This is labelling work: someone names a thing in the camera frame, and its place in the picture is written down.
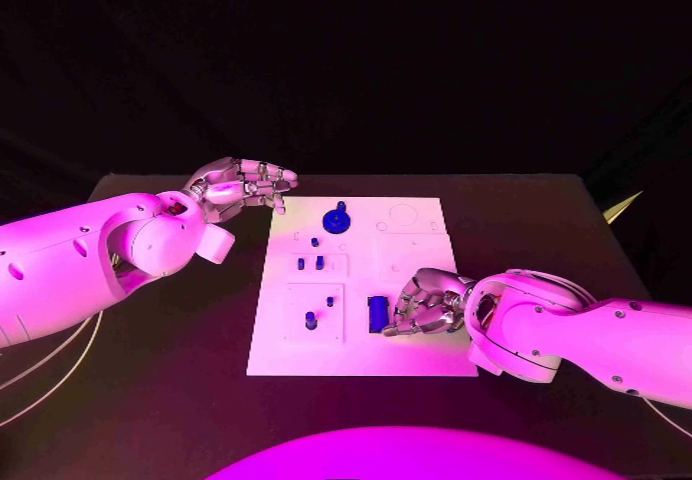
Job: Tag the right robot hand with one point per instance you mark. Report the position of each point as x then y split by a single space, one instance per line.
427 303

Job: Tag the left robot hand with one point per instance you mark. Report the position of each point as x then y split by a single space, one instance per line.
238 185

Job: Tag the blue block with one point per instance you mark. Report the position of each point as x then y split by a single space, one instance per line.
378 313

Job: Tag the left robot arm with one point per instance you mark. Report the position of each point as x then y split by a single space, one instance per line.
81 262

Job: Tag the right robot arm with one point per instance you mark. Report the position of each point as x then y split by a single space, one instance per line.
566 330

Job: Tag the white task board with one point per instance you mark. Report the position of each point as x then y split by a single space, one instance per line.
324 345

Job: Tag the blue gear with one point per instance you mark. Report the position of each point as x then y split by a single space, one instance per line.
336 221

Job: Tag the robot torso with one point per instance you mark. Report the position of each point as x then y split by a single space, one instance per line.
415 455

